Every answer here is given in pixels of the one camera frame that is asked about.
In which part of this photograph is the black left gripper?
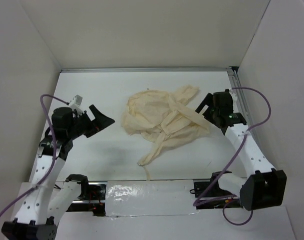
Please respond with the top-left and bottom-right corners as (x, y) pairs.
(68, 104), (115, 139)

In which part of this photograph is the cream yellow jacket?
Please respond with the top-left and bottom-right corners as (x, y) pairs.
(121, 85), (210, 181)

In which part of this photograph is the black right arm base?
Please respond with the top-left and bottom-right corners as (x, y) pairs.
(189, 179), (240, 210)

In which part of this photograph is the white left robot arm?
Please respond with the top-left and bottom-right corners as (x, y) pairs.
(2, 103), (115, 240)

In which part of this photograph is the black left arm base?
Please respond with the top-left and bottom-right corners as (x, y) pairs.
(67, 181), (107, 217)

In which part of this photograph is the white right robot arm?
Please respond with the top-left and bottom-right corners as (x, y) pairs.
(193, 89), (287, 211)

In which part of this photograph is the white taped front board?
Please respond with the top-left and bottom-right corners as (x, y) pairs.
(105, 179), (197, 217)

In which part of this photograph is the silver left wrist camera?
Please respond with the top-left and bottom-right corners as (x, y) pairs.
(68, 95), (83, 112)

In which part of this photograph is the aluminium frame rail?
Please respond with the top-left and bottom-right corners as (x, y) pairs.
(60, 65), (257, 141)

